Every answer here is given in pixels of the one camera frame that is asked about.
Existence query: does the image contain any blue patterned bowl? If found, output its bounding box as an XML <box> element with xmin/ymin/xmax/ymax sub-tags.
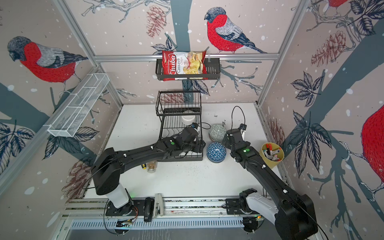
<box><xmin>206</xmin><ymin>142</ymin><xmax>227</xmax><ymax>163</ymax></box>

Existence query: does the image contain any white ceramic bowl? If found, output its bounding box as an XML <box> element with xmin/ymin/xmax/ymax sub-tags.
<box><xmin>181</xmin><ymin>110</ymin><xmax>196</xmax><ymax>126</ymax></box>

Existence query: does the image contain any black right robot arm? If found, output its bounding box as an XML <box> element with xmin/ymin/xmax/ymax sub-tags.
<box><xmin>222</xmin><ymin>129</ymin><xmax>319</xmax><ymax>240</ymax></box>

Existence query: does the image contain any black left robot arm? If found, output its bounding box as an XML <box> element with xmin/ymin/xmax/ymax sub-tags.
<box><xmin>91</xmin><ymin>127</ymin><xmax>206</xmax><ymax>208</ymax></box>

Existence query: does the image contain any black two-tier dish rack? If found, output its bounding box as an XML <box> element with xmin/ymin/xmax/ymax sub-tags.
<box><xmin>156</xmin><ymin>91</ymin><xmax>204</xmax><ymax>162</ymax></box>

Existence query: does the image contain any grey green patterned bowl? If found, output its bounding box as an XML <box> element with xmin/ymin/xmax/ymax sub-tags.
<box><xmin>209</xmin><ymin>124</ymin><xmax>227</xmax><ymax>142</ymax></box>

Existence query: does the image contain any yellow cup with markers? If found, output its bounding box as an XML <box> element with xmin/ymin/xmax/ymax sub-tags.
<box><xmin>260</xmin><ymin>143</ymin><xmax>285</xmax><ymax>169</ymax></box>

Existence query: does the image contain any small glass spice jar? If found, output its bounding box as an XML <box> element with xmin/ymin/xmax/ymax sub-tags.
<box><xmin>147</xmin><ymin>161</ymin><xmax>157</xmax><ymax>173</ymax></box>

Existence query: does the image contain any red cassava chips bag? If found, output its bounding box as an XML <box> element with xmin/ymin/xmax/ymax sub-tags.
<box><xmin>162</xmin><ymin>51</ymin><xmax>207</xmax><ymax>76</ymax></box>

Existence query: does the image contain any black wall wire basket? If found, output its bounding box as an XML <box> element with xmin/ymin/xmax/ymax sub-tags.
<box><xmin>155</xmin><ymin>58</ymin><xmax>221</xmax><ymax>81</ymax></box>

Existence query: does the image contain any white wire wall shelf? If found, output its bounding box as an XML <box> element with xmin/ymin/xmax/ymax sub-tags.
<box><xmin>48</xmin><ymin>73</ymin><xmax>110</xmax><ymax>137</ymax></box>

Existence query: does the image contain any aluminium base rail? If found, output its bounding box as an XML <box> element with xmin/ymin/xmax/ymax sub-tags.
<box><xmin>64</xmin><ymin>195</ymin><xmax>310</xmax><ymax>232</ymax></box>

